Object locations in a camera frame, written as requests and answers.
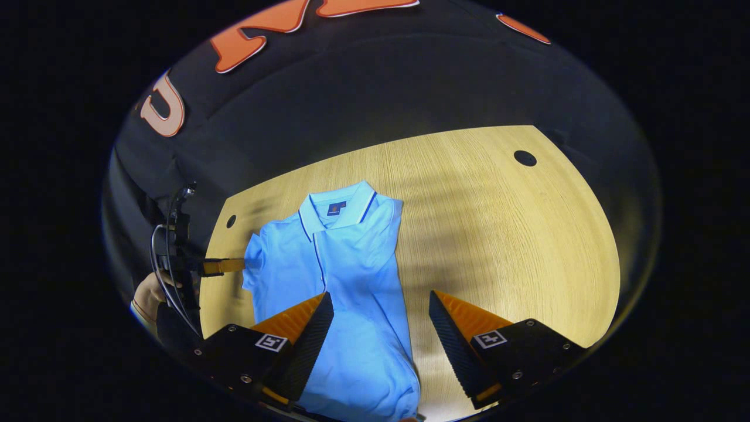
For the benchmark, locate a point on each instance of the light blue T-shirt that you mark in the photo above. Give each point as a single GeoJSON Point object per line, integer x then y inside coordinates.
{"type": "Point", "coordinates": [351, 275]}

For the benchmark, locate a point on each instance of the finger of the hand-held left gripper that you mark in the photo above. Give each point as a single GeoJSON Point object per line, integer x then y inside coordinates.
{"type": "Point", "coordinates": [222, 266]}

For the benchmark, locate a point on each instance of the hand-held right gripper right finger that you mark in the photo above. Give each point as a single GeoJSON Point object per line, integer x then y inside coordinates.
{"type": "Point", "coordinates": [454, 346]}

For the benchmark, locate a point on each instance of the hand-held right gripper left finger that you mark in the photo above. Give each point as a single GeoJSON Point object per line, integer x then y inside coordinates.
{"type": "Point", "coordinates": [307, 343]}

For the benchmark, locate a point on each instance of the black backdrop cloth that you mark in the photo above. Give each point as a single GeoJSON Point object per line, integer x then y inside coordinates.
{"type": "Point", "coordinates": [381, 88]}

